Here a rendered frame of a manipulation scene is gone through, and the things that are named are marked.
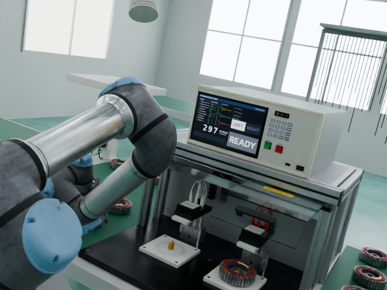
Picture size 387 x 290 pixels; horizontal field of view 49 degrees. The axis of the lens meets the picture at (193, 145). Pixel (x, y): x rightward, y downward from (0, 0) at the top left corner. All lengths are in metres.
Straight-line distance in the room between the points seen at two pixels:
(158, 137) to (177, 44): 7.91
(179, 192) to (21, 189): 0.99
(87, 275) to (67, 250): 0.58
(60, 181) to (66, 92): 5.96
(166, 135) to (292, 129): 0.45
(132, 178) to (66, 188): 0.26
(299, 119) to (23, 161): 0.83
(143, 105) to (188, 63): 7.72
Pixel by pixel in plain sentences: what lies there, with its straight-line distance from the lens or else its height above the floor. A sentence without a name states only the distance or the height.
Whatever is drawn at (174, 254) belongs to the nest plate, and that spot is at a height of 0.78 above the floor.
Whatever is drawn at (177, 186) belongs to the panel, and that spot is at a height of 0.90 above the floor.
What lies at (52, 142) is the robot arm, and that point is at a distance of 0.88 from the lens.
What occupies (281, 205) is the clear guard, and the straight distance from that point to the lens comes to 1.20.
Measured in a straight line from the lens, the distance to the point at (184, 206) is 1.45.
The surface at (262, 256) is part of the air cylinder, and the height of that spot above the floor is 0.82.
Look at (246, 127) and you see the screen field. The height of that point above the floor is 1.22.
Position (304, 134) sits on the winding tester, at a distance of 1.34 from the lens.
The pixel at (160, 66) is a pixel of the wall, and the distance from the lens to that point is 9.10.
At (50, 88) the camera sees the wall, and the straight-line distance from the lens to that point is 7.02.
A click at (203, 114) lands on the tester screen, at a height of 1.23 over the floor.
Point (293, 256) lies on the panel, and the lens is 1.56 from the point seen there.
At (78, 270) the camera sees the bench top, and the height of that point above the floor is 0.74.
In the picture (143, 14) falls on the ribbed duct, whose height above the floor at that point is 1.57.
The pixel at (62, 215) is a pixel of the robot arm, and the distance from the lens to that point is 0.79.
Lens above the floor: 1.43
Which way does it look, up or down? 12 degrees down
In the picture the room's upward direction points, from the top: 11 degrees clockwise
